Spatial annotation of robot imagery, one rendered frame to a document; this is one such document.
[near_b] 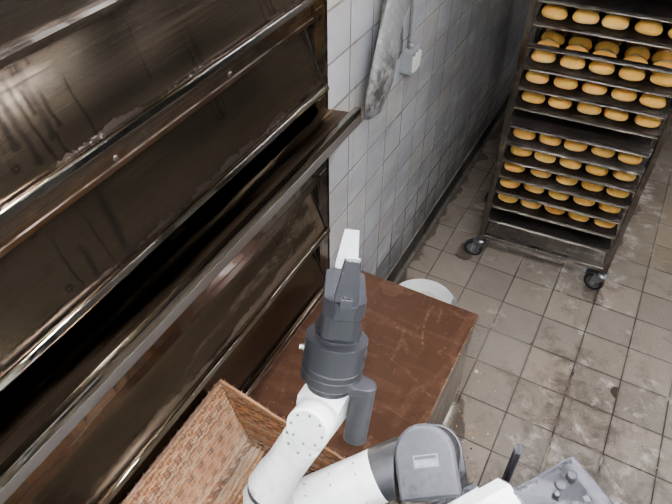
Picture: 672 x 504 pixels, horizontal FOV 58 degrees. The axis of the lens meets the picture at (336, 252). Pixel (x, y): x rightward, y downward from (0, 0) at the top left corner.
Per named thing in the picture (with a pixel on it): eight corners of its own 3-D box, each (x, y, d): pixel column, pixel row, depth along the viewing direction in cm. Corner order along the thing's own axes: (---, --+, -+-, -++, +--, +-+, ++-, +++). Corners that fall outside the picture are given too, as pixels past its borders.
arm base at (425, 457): (391, 443, 112) (445, 414, 111) (425, 512, 107) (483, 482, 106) (373, 446, 98) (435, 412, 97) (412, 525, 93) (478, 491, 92)
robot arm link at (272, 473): (272, 420, 97) (226, 490, 106) (277, 477, 89) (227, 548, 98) (330, 432, 101) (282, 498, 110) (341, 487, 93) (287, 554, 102)
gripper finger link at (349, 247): (340, 228, 85) (334, 269, 87) (363, 232, 85) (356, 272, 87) (340, 225, 86) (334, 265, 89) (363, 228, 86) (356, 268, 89)
